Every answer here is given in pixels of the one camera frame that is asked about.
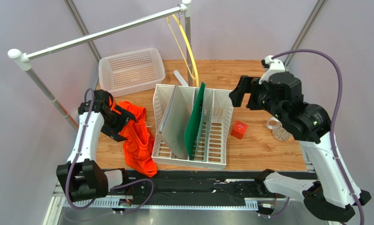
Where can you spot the yellow clothes hanger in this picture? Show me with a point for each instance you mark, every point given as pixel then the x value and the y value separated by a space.
pixel 190 62

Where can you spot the white perforated plastic basket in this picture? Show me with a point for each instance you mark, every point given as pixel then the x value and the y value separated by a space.
pixel 131 72

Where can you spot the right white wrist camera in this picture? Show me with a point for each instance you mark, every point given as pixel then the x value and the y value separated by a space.
pixel 272 66

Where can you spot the white patterned mug yellow inside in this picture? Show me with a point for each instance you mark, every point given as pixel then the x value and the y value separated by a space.
pixel 277 130

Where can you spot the white plastic file organizer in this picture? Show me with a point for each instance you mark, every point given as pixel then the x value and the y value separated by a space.
pixel 210 147

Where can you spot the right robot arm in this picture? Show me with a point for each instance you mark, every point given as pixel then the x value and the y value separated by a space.
pixel 329 197

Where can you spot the grey folder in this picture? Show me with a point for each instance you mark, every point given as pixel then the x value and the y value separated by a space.
pixel 174 122

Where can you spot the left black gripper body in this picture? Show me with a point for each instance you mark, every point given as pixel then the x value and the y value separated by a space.
pixel 114 124

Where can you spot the orange shorts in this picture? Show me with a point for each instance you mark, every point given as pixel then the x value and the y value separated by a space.
pixel 139 145

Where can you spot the white metal clothes rack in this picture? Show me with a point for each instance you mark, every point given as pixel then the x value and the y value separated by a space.
pixel 22 60

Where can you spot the small red cube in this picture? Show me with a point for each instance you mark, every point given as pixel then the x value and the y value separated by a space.
pixel 239 129

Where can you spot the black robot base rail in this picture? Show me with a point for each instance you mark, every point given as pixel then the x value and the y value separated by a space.
pixel 202 189

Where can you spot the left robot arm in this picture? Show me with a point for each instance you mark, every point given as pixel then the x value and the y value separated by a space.
pixel 80 177

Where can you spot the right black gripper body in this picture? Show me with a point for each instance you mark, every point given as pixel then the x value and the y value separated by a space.
pixel 250 92

